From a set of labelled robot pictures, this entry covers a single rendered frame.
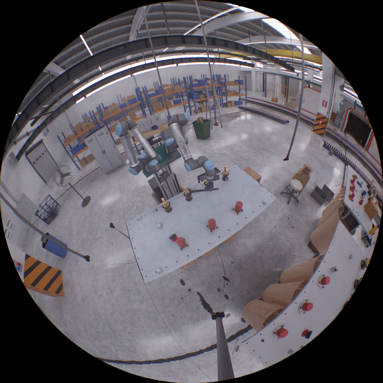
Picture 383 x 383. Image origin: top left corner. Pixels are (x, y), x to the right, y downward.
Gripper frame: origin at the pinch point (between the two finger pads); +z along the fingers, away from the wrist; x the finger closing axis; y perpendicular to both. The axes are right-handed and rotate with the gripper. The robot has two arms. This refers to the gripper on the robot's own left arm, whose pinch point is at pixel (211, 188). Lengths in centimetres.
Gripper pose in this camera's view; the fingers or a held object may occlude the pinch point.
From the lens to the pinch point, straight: 136.2
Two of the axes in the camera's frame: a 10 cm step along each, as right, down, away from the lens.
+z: 1.6, 6.4, 7.5
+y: -9.9, 1.1, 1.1
